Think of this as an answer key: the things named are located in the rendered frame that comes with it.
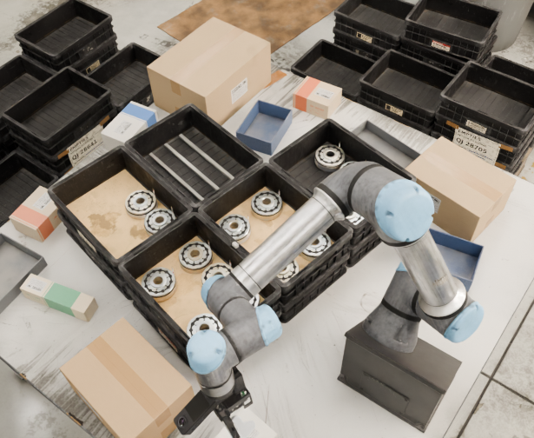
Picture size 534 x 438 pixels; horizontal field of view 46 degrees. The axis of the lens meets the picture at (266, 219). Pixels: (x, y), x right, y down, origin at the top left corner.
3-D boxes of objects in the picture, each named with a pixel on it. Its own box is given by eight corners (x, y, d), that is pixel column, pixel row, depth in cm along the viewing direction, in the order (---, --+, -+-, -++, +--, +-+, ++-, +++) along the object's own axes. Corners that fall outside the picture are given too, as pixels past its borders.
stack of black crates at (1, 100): (40, 103, 344) (19, 53, 317) (77, 126, 332) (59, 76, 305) (-20, 147, 324) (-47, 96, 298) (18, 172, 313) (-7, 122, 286)
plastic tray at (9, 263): (5, 240, 218) (0, 231, 214) (48, 264, 212) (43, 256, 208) (-56, 298, 205) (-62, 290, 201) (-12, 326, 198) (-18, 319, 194)
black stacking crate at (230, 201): (352, 253, 198) (354, 231, 189) (284, 309, 187) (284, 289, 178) (267, 184, 217) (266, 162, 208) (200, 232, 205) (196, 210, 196)
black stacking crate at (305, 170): (412, 202, 210) (418, 179, 201) (352, 252, 199) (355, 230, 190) (326, 141, 229) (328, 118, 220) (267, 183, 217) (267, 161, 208)
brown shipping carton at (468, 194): (397, 199, 225) (404, 169, 213) (432, 166, 235) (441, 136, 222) (468, 246, 212) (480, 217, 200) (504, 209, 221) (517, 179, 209)
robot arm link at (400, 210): (451, 293, 167) (379, 152, 133) (495, 323, 156) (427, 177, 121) (419, 324, 166) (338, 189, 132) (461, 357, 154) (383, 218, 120)
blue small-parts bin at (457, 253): (478, 257, 209) (484, 246, 204) (467, 293, 201) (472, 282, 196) (420, 237, 215) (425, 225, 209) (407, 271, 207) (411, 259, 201)
